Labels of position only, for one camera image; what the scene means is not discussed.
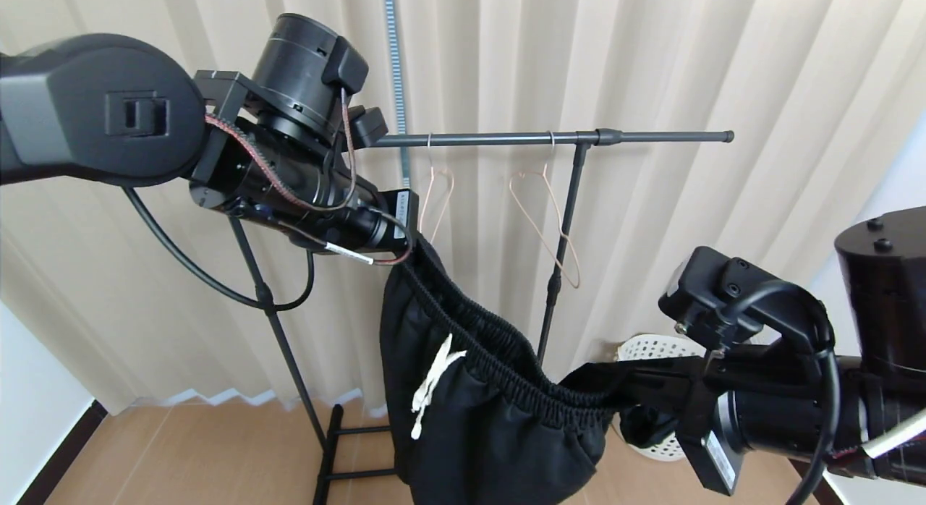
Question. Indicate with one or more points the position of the white laundry basket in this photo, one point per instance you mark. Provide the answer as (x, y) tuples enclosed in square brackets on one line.
[(655, 346)]

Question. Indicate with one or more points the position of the black clothes rack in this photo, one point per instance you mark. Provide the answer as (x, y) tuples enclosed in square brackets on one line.
[(506, 138)]

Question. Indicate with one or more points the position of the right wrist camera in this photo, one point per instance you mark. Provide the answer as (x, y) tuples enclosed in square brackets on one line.
[(716, 288)]

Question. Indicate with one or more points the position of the black shorts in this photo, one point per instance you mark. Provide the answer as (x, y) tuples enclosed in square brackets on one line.
[(492, 433)]

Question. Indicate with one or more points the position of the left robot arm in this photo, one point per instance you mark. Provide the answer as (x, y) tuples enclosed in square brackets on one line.
[(72, 107)]

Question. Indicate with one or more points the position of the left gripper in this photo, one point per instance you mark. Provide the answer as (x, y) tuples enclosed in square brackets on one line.
[(289, 194)]

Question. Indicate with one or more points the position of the black garment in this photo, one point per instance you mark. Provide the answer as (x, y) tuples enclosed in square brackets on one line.
[(644, 425)]

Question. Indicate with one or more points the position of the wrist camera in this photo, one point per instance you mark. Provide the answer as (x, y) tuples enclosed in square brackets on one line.
[(716, 288), (369, 127)]

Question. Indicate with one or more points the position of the pink clothes hanger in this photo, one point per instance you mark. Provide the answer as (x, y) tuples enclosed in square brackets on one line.
[(443, 215), (544, 237)]

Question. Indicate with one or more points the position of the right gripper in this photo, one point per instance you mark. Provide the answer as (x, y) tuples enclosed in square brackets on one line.
[(781, 418)]

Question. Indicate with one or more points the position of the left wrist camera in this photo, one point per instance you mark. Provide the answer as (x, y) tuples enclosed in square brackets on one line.
[(369, 127)]

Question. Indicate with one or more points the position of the beige curtain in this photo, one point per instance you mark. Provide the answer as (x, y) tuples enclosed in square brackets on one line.
[(723, 92)]

